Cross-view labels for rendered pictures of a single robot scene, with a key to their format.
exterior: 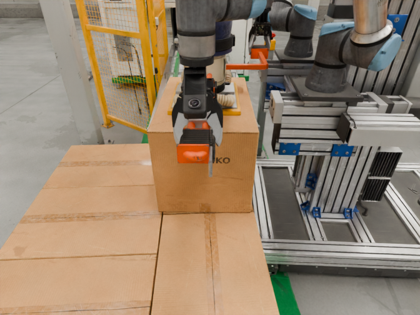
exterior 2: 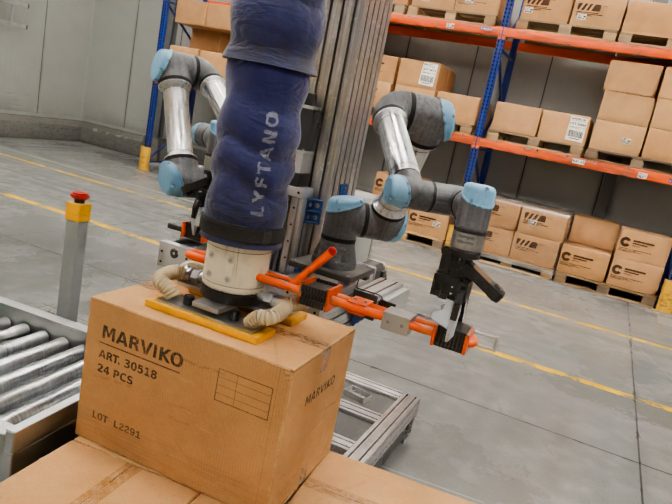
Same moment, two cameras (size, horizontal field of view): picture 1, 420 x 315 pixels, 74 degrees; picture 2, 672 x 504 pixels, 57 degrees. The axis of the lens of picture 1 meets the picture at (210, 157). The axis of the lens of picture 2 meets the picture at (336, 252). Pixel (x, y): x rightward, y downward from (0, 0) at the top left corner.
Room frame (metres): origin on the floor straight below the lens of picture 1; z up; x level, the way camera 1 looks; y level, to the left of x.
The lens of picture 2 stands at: (0.40, 1.46, 1.52)
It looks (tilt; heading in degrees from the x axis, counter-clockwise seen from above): 12 degrees down; 289
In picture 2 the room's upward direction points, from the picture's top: 11 degrees clockwise
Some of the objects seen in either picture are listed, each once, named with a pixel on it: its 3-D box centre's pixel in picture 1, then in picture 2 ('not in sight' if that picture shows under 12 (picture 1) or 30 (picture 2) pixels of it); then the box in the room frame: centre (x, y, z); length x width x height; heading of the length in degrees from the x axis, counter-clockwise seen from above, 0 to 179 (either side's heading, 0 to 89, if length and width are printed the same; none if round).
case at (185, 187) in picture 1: (205, 137); (218, 380); (1.17, 0.02, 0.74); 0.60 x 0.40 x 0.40; 179
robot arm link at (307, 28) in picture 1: (302, 20); not in sight; (1.57, -0.47, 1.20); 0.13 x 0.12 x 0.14; 58
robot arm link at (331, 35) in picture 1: (337, 41); (345, 216); (1.07, -0.46, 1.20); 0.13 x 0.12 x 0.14; 34
